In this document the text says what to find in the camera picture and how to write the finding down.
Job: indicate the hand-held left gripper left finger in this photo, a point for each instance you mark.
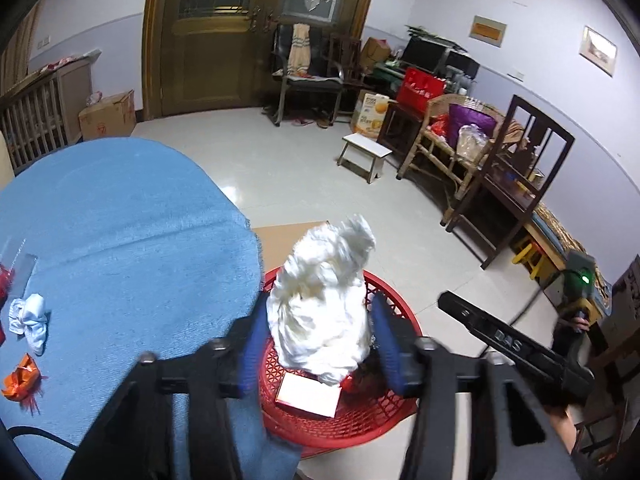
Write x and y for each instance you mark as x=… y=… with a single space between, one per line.
x=252 y=345

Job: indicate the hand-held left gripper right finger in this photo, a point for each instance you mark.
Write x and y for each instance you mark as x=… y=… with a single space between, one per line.
x=387 y=345

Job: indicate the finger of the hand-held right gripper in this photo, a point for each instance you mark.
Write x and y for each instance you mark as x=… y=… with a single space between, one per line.
x=460 y=310

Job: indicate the red plastic basket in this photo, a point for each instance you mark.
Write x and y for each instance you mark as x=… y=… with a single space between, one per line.
x=360 y=420

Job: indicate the large white tissue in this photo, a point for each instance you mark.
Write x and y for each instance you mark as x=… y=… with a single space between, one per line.
x=320 y=300

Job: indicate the person's right forearm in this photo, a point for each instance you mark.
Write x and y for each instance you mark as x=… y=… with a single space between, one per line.
x=565 y=430

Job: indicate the white flat box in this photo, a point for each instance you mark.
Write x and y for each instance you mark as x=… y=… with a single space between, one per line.
x=307 y=395

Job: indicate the yellow plastic stool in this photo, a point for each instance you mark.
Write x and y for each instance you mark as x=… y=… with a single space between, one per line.
x=530 y=257

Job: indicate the large cardboard box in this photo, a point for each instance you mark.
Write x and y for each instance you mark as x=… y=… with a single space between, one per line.
x=622 y=305

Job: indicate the woven mat bench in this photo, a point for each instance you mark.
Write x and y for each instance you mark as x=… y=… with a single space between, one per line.
x=555 y=232

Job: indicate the dark wooden chair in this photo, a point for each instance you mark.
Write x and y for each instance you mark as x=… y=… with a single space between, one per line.
x=350 y=60
x=505 y=195

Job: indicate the rattan bench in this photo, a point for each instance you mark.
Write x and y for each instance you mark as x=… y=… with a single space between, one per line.
x=435 y=150

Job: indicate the crinkled clear plastic bag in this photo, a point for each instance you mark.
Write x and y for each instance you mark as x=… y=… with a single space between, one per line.
x=472 y=142

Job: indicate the white low stool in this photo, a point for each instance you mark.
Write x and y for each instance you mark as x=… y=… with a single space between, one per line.
x=365 y=147

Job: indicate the purple cushion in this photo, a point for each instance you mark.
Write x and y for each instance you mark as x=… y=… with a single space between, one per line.
x=470 y=120

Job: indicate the dark side table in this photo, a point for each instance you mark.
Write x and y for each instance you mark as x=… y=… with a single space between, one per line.
x=400 y=125

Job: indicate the orange print carton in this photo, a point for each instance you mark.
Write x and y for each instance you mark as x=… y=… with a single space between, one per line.
x=370 y=115

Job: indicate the small white crumpled tissue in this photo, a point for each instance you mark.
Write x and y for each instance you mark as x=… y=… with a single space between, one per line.
x=32 y=315

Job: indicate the red shopping bag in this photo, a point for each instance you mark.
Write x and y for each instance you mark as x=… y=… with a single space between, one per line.
x=420 y=87

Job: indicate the slipper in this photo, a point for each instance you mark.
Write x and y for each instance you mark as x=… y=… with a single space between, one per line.
x=303 y=121
x=325 y=123

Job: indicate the orange foil wrapper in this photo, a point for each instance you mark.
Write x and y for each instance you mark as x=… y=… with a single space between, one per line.
x=20 y=380

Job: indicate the clear plastic wrapper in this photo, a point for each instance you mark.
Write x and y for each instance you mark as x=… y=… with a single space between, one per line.
x=25 y=270

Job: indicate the red crumpled plastic bag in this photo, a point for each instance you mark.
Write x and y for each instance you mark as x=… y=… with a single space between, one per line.
x=4 y=282

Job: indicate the black monitor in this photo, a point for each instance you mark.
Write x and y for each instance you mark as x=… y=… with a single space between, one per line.
x=425 y=52

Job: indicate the black metal chair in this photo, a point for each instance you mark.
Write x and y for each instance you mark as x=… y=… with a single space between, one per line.
x=305 y=82

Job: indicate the small brown cardboard box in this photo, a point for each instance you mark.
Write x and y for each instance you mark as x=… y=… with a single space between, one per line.
x=375 y=55

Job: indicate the wooden double door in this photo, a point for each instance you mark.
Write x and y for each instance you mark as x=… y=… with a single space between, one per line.
x=210 y=70

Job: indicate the framed picture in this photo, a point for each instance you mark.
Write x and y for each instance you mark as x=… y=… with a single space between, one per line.
x=598 y=50

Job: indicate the striped towel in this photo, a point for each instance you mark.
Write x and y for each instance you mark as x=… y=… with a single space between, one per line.
x=300 y=50

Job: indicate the wooden slatted cabinet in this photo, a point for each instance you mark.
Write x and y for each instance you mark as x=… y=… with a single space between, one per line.
x=45 y=110

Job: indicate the red patterned cloth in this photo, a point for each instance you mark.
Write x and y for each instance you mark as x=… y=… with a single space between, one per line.
x=65 y=62

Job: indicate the orange wall plaque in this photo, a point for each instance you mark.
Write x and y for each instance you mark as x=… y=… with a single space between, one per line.
x=487 y=30

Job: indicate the white wall socket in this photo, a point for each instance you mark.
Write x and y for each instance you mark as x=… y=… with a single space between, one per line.
x=41 y=43

